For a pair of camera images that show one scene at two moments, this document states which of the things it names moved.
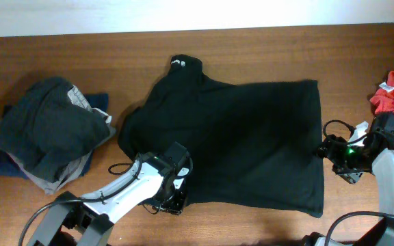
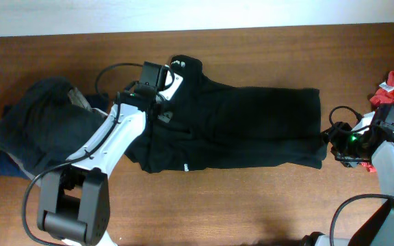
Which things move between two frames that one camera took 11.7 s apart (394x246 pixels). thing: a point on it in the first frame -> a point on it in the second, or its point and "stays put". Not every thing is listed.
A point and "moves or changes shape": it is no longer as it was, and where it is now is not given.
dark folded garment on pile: (46, 128) stays put
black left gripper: (178, 205) -> (167, 113)
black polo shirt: (253, 145) moves or changes shape
